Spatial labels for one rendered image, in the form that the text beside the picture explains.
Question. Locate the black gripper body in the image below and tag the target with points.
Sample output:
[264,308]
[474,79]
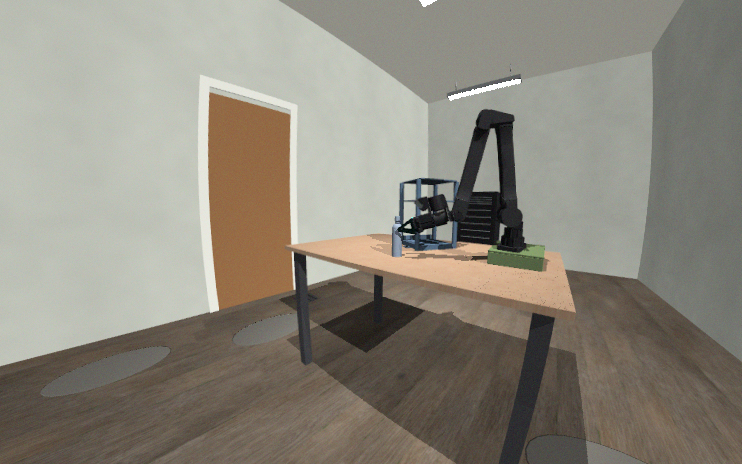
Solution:
[425,226]

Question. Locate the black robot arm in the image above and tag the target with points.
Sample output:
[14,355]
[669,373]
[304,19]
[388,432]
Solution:
[508,213]

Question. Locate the blue shelving unit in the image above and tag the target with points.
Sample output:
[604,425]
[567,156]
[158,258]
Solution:
[426,242]

